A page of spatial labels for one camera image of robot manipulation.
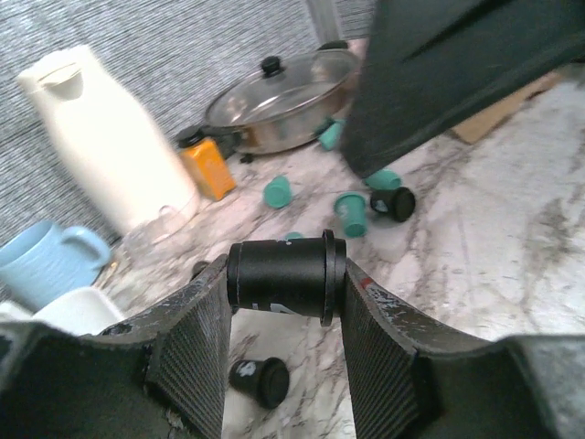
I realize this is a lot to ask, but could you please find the cardboard sheet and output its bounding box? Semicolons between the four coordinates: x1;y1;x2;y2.
450;71;562;145

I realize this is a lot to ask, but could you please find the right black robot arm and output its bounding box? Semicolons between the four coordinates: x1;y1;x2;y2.
339;0;584;177

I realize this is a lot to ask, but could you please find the blue mug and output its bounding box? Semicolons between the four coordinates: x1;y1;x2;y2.
1;220;112;312

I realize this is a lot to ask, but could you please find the white plastic storage basket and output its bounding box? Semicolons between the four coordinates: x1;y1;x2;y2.
1;287;125;336

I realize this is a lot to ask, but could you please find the yellow spice bottle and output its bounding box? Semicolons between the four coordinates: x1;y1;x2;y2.
176;126;236;201

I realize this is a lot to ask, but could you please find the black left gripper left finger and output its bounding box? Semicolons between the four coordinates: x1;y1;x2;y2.
1;256;231;438

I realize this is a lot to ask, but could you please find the black coffee capsule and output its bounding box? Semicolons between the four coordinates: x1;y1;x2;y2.
369;187;416;222
229;357;290;410
227;230;346;327

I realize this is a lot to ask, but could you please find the white thermos jug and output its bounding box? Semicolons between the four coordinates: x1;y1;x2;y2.
16;45;200;235

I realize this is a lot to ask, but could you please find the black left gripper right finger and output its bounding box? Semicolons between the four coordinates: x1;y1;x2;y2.
341;262;584;438

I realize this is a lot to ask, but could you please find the steel pot with lid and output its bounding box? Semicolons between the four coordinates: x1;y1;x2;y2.
175;40;360;155

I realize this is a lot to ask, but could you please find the green coffee capsule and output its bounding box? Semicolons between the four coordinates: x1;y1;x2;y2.
317;118;346;151
284;231;303;241
263;175;293;209
334;192;367;238
363;168;402;190

